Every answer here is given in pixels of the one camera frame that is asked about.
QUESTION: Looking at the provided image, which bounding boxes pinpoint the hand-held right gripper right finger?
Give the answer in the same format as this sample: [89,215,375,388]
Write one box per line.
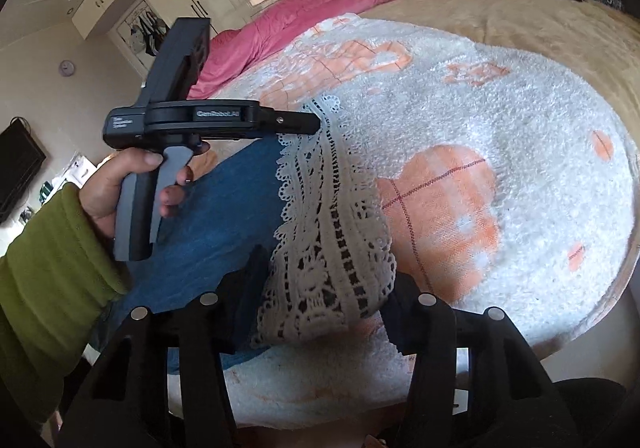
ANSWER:
[382,272,581,448]

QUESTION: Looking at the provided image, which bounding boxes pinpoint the pink duvet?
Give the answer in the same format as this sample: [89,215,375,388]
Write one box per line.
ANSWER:
[187,0,481,101]

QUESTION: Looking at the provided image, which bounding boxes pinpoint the person's left hand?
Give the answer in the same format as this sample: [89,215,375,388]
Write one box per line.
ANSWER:
[80,147,195,255]

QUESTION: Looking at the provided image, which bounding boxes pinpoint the white orange fleece blanket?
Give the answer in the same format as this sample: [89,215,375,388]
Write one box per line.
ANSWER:
[210,13,639,429]

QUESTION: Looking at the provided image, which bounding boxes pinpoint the black television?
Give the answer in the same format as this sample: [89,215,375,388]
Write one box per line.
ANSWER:
[0,117,47,225]

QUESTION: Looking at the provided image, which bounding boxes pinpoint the white drawer cabinet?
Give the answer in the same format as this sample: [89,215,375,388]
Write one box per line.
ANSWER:
[17,150,98,224]

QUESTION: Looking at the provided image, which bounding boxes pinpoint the hanging bags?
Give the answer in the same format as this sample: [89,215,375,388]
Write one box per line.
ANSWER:
[125,10,168,56]

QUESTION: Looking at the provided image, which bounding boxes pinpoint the blue denim pants lace trim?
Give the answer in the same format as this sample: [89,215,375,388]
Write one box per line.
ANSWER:
[107,95,399,375]

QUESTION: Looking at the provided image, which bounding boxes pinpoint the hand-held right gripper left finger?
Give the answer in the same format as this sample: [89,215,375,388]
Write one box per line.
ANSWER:
[59,243,273,448]

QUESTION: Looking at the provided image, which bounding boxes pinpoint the beige bed sheet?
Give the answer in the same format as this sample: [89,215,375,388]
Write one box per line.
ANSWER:
[360,0,640,139]

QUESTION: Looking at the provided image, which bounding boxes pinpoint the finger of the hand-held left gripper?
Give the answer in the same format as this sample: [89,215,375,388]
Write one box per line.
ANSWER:
[257,109,322,137]

